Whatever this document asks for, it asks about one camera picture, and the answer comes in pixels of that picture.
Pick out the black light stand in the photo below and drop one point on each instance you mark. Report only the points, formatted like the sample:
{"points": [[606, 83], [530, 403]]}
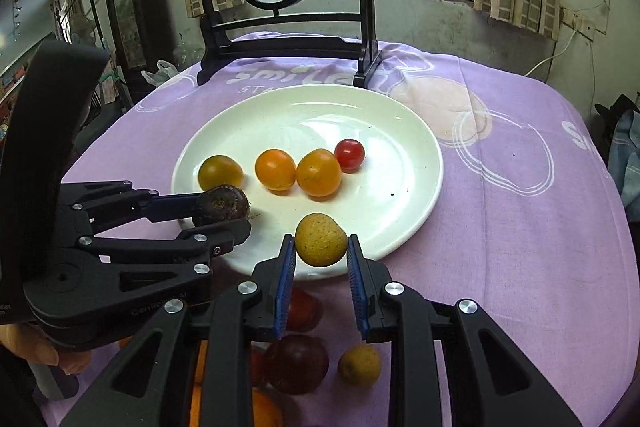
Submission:
{"points": [[92, 7]]}

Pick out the black hat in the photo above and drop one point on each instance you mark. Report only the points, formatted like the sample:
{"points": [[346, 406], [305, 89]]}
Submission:
{"points": [[617, 106]]}

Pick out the dark purple tomato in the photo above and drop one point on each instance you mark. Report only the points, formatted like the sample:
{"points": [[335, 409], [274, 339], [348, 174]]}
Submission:
{"points": [[295, 364]]}

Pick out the tan longan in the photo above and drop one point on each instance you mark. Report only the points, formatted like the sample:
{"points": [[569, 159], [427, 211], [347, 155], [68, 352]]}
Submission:
{"points": [[320, 239], [359, 364]]}

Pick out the white plate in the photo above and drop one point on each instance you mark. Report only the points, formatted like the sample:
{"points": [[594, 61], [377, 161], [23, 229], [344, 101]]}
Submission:
{"points": [[385, 207]]}

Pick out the yellow-green tomato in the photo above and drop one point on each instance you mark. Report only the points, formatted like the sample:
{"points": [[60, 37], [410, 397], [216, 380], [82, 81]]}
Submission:
{"points": [[220, 172]]}

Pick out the person's left hand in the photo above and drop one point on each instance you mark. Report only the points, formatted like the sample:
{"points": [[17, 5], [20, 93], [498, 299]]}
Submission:
{"points": [[40, 349]]}

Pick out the white plastic bag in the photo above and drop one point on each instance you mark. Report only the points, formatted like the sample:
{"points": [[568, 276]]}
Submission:
{"points": [[160, 72]]}

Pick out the small red tomato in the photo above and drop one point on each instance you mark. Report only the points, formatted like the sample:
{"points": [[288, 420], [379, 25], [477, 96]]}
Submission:
{"points": [[349, 155]]}

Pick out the blue-grey clothes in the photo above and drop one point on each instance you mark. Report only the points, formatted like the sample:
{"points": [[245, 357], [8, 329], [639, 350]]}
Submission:
{"points": [[625, 157]]}

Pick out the orange tomato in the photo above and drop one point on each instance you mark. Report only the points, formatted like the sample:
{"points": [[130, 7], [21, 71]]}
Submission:
{"points": [[318, 173], [275, 169]]}

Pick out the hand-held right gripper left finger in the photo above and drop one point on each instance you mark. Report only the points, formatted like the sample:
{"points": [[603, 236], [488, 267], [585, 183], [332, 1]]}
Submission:
{"points": [[284, 289]]}

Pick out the person's left forearm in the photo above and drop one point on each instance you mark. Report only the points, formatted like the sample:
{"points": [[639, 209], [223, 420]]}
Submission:
{"points": [[15, 399]]}

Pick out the purple printed tablecloth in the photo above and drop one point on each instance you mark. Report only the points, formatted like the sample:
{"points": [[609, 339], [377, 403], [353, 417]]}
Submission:
{"points": [[500, 232]]}

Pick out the dark water chestnut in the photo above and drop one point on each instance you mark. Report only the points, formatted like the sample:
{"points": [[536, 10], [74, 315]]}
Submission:
{"points": [[222, 204]]}

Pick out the orange mandarin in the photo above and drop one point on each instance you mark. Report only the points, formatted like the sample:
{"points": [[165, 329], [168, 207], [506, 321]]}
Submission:
{"points": [[198, 359], [265, 411]]}

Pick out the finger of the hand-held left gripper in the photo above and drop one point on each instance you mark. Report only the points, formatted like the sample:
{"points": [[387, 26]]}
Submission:
{"points": [[220, 239], [165, 206]]}

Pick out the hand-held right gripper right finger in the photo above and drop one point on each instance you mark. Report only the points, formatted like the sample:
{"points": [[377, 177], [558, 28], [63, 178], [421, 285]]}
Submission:
{"points": [[357, 289]]}

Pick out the wall socket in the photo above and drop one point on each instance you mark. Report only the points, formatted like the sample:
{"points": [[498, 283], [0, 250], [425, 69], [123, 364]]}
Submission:
{"points": [[580, 24]]}

